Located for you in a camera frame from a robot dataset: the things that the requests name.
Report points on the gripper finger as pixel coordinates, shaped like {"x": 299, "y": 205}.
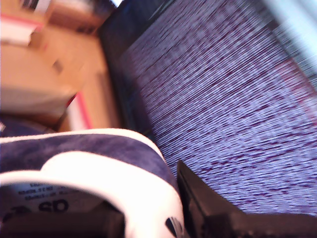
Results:
{"x": 203, "y": 205}
{"x": 109, "y": 223}

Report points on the red cardboard shoebox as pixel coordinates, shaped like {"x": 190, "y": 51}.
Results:
{"x": 83, "y": 112}

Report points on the wide black computer monitor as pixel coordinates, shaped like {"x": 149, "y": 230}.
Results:
{"x": 223, "y": 99}

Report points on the large brown cardboard box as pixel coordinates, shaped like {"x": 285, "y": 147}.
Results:
{"x": 74, "y": 15}

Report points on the white box with red edge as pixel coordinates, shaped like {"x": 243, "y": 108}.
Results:
{"x": 15, "y": 32}

